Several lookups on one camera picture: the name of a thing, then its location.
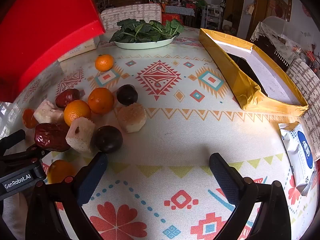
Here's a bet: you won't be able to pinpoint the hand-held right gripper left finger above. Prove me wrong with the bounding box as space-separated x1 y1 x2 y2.
25 152 108 240

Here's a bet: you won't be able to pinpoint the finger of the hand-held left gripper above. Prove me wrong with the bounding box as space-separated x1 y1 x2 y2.
0 129 26 155
0 146 50 167

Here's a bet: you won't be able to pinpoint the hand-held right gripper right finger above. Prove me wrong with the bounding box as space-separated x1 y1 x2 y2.
209 152 293 240

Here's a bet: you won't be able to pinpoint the orange mandarin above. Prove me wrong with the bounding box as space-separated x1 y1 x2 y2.
64 100 91 127
22 108 39 129
87 87 115 115
95 54 115 72
47 159 77 184

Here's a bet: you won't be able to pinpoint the red date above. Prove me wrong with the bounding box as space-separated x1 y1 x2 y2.
55 88 80 109
34 122 71 152

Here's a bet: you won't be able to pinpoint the pale cake piece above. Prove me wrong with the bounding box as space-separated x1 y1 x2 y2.
33 99 65 124
115 102 147 133
65 117 96 153

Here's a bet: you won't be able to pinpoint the dark purple passion fruit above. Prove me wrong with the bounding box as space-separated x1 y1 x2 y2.
116 84 138 106
94 126 123 154

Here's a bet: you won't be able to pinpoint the red plastic box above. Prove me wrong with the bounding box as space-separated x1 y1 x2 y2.
0 0 106 103

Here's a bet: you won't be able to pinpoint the white blue wet wipes packet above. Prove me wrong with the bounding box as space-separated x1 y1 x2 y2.
278 121 317 197

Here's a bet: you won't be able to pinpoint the white tissue box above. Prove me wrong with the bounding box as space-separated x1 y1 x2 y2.
57 36 100 62

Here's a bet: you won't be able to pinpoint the gold cardboard box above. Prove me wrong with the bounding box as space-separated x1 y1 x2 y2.
199 28 308 117

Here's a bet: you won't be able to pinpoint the patterned fabric chair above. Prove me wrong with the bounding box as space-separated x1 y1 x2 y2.
286 58 320 162

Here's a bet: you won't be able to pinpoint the white oval plate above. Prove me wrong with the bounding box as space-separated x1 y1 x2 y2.
114 35 176 50

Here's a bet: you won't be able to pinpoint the white lace cloth cover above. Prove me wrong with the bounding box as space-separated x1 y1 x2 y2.
250 16 304 67

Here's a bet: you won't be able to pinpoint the green leafy vegetables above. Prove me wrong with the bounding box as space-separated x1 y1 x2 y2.
109 18 185 43

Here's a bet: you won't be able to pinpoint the metal storage rack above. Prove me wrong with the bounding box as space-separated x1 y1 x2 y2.
200 4 224 30

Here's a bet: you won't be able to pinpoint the patterned chair back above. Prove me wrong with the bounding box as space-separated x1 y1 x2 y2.
100 3 162 32

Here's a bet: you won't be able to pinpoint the red gift box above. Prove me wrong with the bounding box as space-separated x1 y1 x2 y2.
162 13 184 25

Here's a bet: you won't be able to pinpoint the checkered cloth table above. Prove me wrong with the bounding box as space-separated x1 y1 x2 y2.
164 5 195 17

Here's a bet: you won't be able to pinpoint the wooden door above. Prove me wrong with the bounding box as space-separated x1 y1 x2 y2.
266 0 292 22

